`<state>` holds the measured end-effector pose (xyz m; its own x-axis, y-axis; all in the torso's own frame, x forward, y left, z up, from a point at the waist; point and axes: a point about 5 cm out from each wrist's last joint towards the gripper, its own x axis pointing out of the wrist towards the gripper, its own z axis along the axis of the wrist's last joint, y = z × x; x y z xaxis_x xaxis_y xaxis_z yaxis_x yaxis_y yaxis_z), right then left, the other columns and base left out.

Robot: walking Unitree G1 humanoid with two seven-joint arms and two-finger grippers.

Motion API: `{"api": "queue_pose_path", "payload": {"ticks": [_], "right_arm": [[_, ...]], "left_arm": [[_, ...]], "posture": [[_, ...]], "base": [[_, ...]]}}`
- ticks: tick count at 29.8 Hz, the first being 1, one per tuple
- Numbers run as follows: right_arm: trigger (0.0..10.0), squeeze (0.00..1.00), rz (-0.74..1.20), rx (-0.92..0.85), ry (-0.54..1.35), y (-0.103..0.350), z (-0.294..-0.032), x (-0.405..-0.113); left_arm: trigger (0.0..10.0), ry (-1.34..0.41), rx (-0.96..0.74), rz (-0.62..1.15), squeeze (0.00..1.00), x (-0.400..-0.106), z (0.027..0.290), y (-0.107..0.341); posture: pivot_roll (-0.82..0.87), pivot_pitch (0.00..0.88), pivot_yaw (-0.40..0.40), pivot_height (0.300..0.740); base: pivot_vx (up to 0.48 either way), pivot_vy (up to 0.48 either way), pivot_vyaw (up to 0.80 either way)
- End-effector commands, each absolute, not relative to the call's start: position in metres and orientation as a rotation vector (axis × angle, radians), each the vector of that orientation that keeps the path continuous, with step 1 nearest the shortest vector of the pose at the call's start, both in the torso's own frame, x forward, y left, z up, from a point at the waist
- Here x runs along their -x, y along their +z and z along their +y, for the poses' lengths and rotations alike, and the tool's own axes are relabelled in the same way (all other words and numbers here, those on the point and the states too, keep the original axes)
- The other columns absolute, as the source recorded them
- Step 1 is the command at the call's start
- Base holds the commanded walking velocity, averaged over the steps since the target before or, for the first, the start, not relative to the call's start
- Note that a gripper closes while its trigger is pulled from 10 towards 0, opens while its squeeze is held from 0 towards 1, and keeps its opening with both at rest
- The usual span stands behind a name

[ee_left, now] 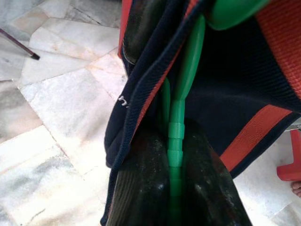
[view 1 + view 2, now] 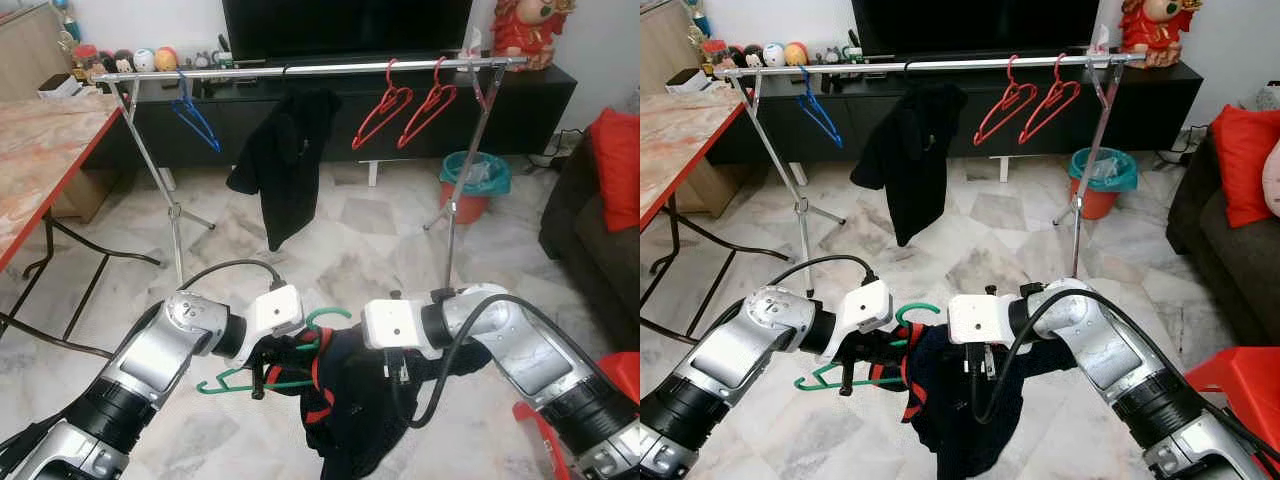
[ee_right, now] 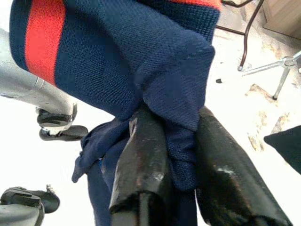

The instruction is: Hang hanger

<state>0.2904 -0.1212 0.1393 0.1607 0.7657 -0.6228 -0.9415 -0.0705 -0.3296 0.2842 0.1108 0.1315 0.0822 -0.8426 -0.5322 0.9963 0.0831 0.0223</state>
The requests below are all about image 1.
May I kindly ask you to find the green plastic hanger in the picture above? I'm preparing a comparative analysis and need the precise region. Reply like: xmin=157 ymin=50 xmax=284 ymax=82
xmin=157 ymin=0 xmax=272 ymax=226

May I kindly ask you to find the person bare foot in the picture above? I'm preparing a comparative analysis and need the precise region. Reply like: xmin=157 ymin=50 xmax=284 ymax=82
xmin=290 ymin=180 xmax=301 ymax=199

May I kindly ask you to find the silver clothes rack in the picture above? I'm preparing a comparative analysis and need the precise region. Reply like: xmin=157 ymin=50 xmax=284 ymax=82
xmin=0 ymin=28 xmax=41 ymax=60

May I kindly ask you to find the red plastic stool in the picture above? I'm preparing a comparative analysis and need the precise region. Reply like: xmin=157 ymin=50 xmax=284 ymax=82
xmin=277 ymin=130 xmax=301 ymax=182

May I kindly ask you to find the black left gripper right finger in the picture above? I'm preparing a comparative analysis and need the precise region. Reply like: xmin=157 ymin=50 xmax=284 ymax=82
xmin=180 ymin=117 xmax=253 ymax=226

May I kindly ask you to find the navy shirt red trim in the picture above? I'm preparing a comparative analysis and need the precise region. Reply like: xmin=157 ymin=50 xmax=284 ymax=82
xmin=99 ymin=0 xmax=301 ymax=226

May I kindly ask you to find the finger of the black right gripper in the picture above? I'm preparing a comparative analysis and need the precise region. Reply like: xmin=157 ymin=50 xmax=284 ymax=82
xmin=122 ymin=0 xmax=153 ymax=65

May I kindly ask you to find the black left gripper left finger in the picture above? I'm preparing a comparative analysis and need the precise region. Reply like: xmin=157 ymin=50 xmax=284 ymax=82
xmin=110 ymin=135 xmax=172 ymax=226

